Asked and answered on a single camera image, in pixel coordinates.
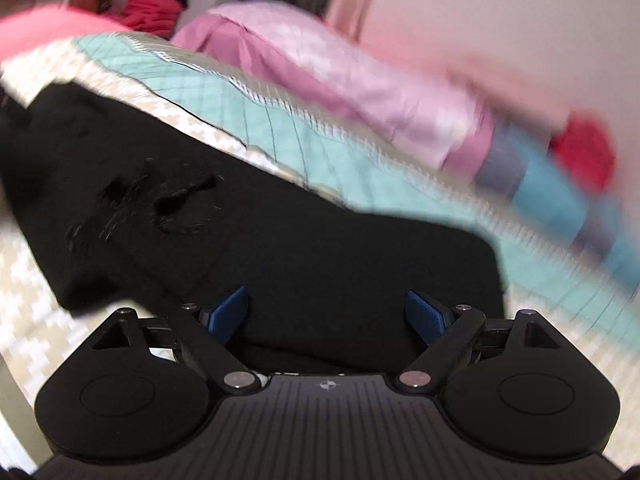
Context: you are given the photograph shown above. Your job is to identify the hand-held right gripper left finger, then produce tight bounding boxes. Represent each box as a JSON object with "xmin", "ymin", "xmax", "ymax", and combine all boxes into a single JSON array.
[{"xmin": 89, "ymin": 286, "xmax": 262, "ymax": 394}]

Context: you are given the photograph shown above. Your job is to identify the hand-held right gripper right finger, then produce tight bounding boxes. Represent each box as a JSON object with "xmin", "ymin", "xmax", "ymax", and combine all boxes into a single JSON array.
[{"xmin": 393, "ymin": 289, "xmax": 562, "ymax": 394}]

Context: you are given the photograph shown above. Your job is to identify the black pants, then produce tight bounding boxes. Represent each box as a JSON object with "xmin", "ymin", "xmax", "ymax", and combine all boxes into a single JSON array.
[{"xmin": 0, "ymin": 82, "xmax": 507, "ymax": 376}]

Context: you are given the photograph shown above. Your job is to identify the teal and beige quilted bedspread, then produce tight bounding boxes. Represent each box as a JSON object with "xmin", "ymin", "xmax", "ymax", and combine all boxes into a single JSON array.
[{"xmin": 0, "ymin": 30, "xmax": 640, "ymax": 466}]

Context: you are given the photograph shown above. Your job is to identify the pink floral folded duvet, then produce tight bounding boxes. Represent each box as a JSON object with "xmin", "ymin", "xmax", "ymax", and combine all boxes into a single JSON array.
[{"xmin": 170, "ymin": 0, "xmax": 640, "ymax": 281}]

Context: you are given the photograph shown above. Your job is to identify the red cushion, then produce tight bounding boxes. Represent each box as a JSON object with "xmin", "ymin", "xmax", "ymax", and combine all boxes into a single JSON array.
[{"xmin": 549, "ymin": 117, "xmax": 617, "ymax": 197}]

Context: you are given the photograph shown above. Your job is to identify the pink pillow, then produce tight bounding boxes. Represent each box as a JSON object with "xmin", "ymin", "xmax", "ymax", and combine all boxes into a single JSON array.
[{"xmin": 440, "ymin": 52, "xmax": 578, "ymax": 128}]

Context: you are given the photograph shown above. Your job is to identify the red fluffy blanket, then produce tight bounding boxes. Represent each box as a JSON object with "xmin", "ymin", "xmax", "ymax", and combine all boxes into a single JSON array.
[{"xmin": 121, "ymin": 0, "xmax": 184, "ymax": 39}]

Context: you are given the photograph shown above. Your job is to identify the coral pink blanket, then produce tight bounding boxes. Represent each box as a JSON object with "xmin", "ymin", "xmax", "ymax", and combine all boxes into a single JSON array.
[{"xmin": 0, "ymin": 4, "xmax": 132, "ymax": 63}]

